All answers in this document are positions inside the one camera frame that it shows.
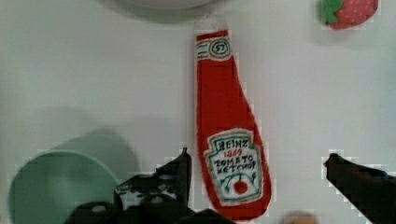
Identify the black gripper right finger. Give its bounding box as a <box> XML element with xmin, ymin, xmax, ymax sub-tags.
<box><xmin>324</xmin><ymin>153</ymin><xmax>396</xmax><ymax>224</ymax></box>

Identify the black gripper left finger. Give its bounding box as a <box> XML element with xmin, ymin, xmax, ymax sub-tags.
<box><xmin>64</xmin><ymin>151</ymin><xmax>236</xmax><ymax>224</ymax></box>

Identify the red plush ketchup bottle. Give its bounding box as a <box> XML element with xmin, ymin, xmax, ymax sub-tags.
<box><xmin>195</xmin><ymin>16</ymin><xmax>272</xmax><ymax>221</ymax></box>

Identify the green mug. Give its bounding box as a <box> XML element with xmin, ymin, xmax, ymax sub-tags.
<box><xmin>7</xmin><ymin>150</ymin><xmax>118</xmax><ymax>224</ymax></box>

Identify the plush strawberry on table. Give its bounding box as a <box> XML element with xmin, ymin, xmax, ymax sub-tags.
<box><xmin>320</xmin><ymin>0</ymin><xmax>379</xmax><ymax>30</ymax></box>

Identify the lavender round plate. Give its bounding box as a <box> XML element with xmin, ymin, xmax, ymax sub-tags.
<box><xmin>126</xmin><ymin>0</ymin><xmax>215</xmax><ymax>9</ymax></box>

